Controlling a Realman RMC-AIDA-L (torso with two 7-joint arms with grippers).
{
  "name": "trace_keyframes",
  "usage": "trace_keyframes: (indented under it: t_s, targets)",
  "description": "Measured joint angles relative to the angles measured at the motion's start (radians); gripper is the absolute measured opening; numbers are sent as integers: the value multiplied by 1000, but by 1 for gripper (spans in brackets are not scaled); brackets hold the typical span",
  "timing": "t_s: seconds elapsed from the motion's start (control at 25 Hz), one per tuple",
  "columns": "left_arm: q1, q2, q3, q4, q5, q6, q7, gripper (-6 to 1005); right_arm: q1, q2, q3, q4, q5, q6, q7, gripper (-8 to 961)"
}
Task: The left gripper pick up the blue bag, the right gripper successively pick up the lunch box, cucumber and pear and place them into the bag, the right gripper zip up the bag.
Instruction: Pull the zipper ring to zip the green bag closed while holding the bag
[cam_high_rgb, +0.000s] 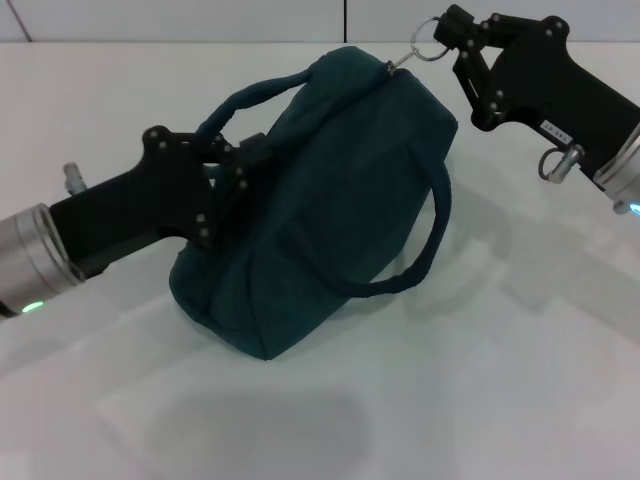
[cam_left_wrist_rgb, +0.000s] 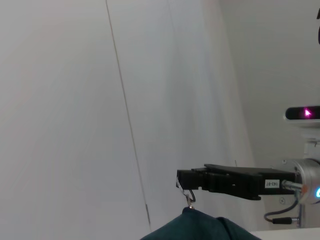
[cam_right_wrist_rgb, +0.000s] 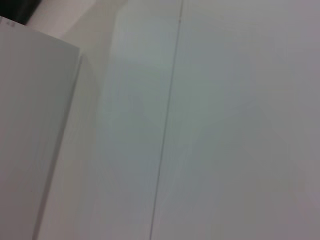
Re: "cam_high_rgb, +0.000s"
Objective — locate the dark teal lunch bag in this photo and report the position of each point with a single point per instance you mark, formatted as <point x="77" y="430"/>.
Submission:
<point x="325" y="200"/>

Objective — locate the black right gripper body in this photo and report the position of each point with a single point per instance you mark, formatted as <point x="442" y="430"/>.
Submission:
<point x="555" y="85"/>

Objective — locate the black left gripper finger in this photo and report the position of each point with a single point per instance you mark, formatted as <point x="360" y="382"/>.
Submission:
<point x="232" y="200"/>
<point x="230" y="147"/>

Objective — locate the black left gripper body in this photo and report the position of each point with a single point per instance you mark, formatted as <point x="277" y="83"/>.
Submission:
<point x="150" y="200"/>

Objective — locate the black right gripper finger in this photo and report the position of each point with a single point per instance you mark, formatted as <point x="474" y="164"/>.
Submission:
<point x="465" y="22"/>
<point x="475" y="82"/>

